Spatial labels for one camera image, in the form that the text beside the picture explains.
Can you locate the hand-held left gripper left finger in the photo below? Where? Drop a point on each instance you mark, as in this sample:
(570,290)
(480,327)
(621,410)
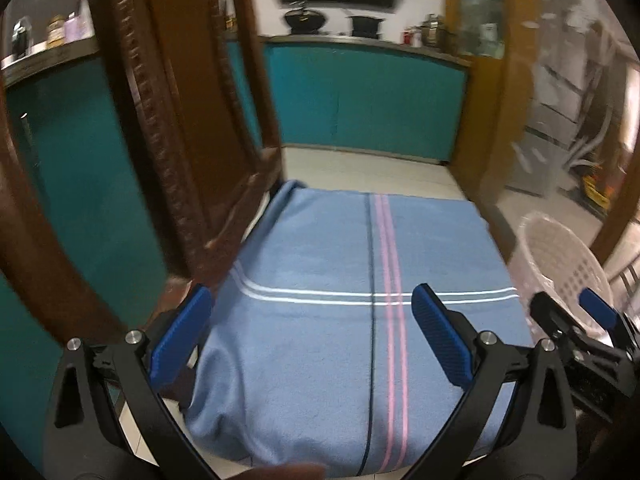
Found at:
(182,335)

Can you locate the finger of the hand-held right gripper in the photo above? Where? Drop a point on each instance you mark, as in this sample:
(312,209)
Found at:
(547,310)
(597,305)

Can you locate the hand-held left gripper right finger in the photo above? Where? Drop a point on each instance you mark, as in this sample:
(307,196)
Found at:
(442,335)

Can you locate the white plastic basket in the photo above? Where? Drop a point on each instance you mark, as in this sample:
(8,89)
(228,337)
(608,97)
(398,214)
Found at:
(555,260)

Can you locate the blue striped blanket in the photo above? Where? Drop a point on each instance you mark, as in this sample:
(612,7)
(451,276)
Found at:
(300,335)

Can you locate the wooden door with glass pane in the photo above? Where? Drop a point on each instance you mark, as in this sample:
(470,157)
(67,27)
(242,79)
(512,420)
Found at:
(480,125)

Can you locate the teal kitchen cabinet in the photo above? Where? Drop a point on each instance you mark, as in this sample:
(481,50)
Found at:
(375,100)
(75,160)

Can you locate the etched glass sliding door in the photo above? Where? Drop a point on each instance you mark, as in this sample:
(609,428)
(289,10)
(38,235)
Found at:
(560,85)

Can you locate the carved wooden chair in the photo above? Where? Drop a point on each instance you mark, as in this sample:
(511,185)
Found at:
(190,110)

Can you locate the small red bottle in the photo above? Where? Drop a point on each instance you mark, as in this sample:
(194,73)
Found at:
(412,37)

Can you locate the steel pot with lid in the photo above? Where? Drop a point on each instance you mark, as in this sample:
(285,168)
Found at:
(432,30)

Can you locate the black cooking pot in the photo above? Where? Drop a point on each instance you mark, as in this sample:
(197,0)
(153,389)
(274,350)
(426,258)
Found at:
(365,26)

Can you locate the brown glass jar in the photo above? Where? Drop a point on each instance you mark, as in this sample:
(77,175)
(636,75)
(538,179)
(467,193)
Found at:
(56,32)

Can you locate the black wok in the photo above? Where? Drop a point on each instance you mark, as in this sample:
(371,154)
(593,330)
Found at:
(304,20)

